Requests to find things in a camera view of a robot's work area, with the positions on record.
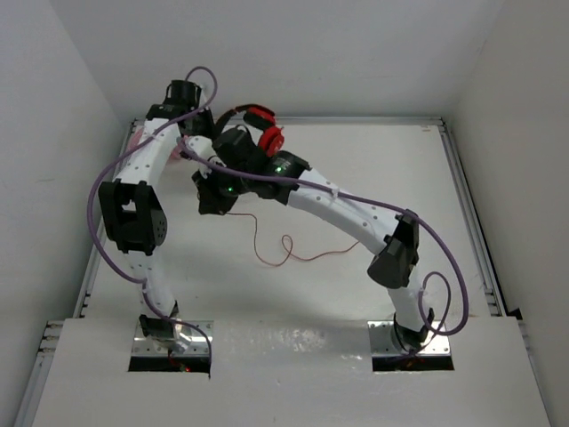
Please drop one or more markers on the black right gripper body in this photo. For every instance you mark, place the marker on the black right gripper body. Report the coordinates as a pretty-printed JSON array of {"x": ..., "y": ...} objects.
[{"x": 223, "y": 188}]

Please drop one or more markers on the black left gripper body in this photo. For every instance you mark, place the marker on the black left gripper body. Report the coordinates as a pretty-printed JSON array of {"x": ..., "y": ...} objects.
[{"x": 203, "y": 121}]

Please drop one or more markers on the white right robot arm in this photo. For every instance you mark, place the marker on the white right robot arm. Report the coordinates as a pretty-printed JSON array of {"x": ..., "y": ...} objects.
[{"x": 234, "y": 164}]

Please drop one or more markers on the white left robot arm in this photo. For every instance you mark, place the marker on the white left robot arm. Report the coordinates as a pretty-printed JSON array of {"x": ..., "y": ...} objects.
[{"x": 134, "y": 218}]

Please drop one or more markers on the aluminium table frame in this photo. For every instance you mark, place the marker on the aluminium table frame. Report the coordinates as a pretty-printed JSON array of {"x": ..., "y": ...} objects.
[{"x": 290, "y": 336}]

